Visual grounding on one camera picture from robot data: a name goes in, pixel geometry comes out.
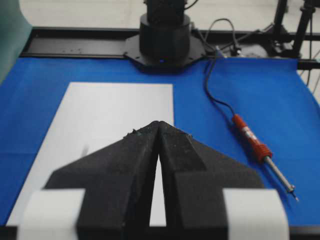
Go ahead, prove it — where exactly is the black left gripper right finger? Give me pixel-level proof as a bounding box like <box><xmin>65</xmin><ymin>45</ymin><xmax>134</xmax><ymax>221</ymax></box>
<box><xmin>157</xmin><ymin>120</ymin><xmax>291</xmax><ymax>240</ymax></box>

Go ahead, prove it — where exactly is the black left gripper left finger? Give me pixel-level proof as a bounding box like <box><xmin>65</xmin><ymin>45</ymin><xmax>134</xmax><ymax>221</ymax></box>
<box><xmin>17</xmin><ymin>120</ymin><xmax>161</xmax><ymax>240</ymax></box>

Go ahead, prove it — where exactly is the red handled soldering iron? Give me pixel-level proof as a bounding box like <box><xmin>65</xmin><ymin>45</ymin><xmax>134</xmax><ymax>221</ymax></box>
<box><xmin>232</xmin><ymin>114</ymin><xmax>299</xmax><ymax>202</ymax></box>

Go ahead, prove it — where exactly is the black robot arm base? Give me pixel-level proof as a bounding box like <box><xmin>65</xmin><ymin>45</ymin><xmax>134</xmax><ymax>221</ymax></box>
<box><xmin>123</xmin><ymin>0</ymin><xmax>206</xmax><ymax>70</ymax></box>

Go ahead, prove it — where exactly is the white paper sheet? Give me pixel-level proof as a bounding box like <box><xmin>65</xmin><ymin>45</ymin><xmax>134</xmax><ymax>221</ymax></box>
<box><xmin>7</xmin><ymin>82</ymin><xmax>174</xmax><ymax>226</ymax></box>

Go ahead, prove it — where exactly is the blue table mat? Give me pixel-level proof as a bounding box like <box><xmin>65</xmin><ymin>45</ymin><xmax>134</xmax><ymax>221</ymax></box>
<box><xmin>0</xmin><ymin>57</ymin><xmax>320</xmax><ymax>226</ymax></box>

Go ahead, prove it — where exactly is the black tripod stand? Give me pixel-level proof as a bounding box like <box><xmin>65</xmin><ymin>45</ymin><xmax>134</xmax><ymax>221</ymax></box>
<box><xmin>265</xmin><ymin>0</ymin><xmax>320</xmax><ymax>58</ymax></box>

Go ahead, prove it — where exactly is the green curtain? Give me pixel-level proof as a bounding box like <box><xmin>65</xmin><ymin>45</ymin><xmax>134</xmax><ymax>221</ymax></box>
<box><xmin>0</xmin><ymin>0</ymin><xmax>32</xmax><ymax>82</ymax></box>

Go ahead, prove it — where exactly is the black soldering iron cable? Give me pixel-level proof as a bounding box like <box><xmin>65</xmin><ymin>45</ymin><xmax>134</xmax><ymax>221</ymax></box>
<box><xmin>199</xmin><ymin>18</ymin><xmax>241</xmax><ymax>126</ymax></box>

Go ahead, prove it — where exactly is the black aluminium rail frame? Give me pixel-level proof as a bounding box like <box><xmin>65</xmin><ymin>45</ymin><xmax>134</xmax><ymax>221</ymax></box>
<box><xmin>20</xmin><ymin>25</ymin><xmax>320</xmax><ymax>70</ymax></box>

